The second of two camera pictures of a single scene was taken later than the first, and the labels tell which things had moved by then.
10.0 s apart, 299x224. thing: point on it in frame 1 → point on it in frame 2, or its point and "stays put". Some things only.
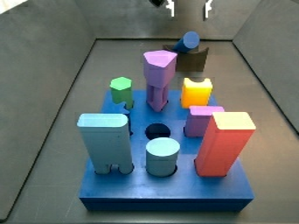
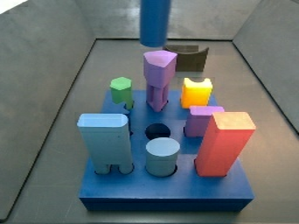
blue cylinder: x=189 y=42 → x=154 y=23
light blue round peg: x=162 y=157 stays put
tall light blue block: x=107 y=137 stays put
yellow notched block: x=195 y=93 stays put
